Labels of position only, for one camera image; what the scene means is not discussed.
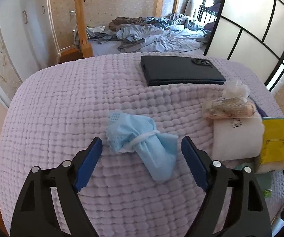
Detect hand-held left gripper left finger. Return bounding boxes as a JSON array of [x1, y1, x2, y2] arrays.
[[10, 137, 103, 237]]

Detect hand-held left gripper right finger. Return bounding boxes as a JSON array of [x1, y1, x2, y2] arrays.
[[181, 136, 273, 237]]

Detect blue face mask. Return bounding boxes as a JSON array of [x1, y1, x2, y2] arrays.
[[106, 111, 179, 183]]

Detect light teal packet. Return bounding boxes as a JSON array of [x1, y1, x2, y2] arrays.
[[236, 162, 273, 193]]

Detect beige cloth bag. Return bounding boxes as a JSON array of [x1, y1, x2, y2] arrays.
[[212, 115, 266, 161]]

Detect lavender quilted cloth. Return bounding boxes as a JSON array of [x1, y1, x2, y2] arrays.
[[0, 53, 284, 237]]

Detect clear snack packet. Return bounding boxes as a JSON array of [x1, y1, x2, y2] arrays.
[[202, 79, 256, 121]]

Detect black phone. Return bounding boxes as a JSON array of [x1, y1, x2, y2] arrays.
[[141, 55, 227, 87]]

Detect bed with blue bedding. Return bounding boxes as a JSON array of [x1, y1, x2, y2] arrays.
[[88, 12, 214, 55]]

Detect white wardrobe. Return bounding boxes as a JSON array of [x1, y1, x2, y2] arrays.
[[0, 0, 60, 102]]

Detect brown cloth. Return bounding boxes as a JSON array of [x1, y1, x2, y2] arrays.
[[109, 16, 145, 30]]

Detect black metal railing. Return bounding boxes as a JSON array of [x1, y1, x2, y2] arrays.
[[197, 4, 217, 24]]

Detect black framed sliding door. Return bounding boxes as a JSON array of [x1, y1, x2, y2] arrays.
[[203, 0, 284, 92]]

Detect wooden bunk bed frame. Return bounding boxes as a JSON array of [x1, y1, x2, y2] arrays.
[[73, 0, 225, 57]]

